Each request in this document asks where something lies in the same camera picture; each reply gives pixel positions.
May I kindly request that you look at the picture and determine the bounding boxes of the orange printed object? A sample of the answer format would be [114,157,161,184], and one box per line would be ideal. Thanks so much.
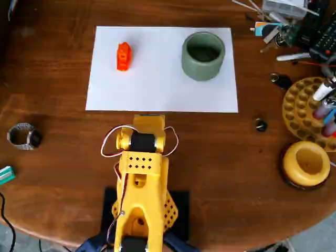
[116,41,134,72]

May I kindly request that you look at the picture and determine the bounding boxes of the green ceramic cup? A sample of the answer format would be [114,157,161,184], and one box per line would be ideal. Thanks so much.
[181,31,226,82]

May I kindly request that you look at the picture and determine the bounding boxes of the white paper sheet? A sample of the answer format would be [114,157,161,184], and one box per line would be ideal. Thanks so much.
[85,25,239,114]

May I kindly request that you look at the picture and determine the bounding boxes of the blue clamp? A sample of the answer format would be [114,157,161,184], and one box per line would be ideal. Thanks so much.
[76,232,116,252]
[164,230,202,252]

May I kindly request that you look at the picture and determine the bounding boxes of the black key fob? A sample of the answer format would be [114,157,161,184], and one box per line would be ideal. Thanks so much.
[270,72,293,91]

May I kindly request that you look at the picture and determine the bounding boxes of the yellow round bowl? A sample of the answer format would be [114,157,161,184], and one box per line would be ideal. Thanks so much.
[282,141,331,187]

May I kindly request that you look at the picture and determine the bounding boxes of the yellow perforated pen holder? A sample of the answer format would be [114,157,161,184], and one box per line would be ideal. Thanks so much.
[282,77,336,152]

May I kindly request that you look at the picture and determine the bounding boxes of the blue orange key tag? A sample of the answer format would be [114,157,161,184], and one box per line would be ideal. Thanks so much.
[250,21,283,37]

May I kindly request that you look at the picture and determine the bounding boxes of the bunch of keys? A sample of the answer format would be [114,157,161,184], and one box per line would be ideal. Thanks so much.
[259,25,287,54]

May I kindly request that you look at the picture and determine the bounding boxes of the white marker pen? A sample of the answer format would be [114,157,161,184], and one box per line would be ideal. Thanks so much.
[276,52,312,62]

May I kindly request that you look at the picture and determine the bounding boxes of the white thin sticks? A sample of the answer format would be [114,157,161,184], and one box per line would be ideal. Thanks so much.
[232,0,272,22]

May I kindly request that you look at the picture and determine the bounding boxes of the metal mesh band wristwatch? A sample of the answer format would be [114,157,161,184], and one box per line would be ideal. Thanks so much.
[7,122,43,152]

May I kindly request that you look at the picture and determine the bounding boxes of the green circuit board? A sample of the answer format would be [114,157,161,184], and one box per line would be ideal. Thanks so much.
[285,20,302,48]

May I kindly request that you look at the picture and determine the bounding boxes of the purple pen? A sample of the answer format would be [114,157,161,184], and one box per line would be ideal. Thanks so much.
[313,101,333,120]

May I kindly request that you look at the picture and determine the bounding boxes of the white black tipped marker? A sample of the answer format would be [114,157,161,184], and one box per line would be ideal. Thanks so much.
[312,77,336,102]

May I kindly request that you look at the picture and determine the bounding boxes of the blue pen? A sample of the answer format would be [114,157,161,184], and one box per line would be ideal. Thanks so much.
[323,108,336,125]

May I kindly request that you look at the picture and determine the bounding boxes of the clear plastic box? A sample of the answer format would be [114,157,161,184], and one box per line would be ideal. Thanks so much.
[262,0,308,19]

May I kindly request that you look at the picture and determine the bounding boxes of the green white small box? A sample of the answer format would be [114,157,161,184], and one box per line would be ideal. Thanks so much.
[0,165,16,187]

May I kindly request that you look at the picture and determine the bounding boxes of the black narrow remote control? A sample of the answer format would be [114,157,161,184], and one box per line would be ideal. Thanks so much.
[298,0,329,47]

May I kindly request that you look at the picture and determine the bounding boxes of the white red servo cable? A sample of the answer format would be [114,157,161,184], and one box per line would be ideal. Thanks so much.
[100,125,138,159]
[162,126,180,158]

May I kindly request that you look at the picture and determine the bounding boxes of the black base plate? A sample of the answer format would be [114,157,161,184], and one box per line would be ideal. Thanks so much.
[101,187,190,242]

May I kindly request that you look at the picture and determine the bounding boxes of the thin red wire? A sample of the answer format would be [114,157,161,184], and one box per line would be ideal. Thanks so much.
[298,61,336,67]

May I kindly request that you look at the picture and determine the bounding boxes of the grey cable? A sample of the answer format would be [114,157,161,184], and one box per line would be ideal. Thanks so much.
[321,64,336,79]

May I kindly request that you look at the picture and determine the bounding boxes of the black power cable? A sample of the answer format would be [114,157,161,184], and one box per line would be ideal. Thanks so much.
[0,193,16,252]

